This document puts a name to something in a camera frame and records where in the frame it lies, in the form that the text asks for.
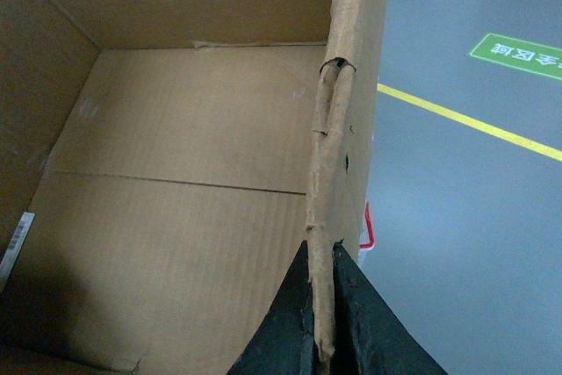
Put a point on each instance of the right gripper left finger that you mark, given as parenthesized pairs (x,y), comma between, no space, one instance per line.
(281,326)

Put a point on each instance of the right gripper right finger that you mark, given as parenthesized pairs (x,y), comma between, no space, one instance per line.
(370,339)

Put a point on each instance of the brown cardboard box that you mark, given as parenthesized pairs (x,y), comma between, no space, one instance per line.
(163,162)

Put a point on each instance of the green floor sign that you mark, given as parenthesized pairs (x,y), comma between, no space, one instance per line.
(537,59)

